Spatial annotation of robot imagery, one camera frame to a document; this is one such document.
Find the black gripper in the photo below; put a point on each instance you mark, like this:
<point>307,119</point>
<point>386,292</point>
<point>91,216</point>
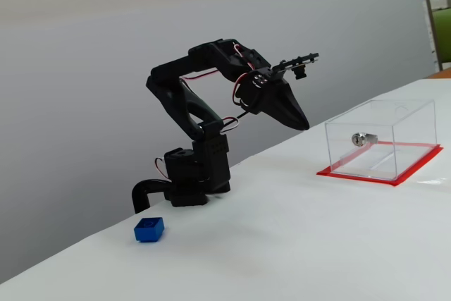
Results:
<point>277,96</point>

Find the blue lego brick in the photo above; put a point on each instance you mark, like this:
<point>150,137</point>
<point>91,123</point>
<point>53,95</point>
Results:
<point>149,231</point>

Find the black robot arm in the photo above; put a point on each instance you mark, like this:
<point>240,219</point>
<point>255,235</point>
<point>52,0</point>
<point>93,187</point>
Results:
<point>183,103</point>

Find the transparent plastic box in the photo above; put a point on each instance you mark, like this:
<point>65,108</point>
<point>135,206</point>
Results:
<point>380,139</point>

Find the silver cam lock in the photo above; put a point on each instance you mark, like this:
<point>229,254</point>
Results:
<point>363,139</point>

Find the white table cover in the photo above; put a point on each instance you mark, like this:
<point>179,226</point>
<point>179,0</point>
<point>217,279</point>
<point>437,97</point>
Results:
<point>282,244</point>

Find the red tape rectangle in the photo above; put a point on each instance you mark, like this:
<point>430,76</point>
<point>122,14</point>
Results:
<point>405,177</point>

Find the black table clamp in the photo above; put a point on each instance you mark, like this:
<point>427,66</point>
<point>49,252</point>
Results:
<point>141,193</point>

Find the green panel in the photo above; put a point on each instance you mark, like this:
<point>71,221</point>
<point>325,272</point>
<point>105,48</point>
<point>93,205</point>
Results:
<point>444,40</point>

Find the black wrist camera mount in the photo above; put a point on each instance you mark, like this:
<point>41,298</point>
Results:
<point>299,63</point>

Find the grey metal shelf post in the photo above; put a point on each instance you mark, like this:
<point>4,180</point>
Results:
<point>432,15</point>

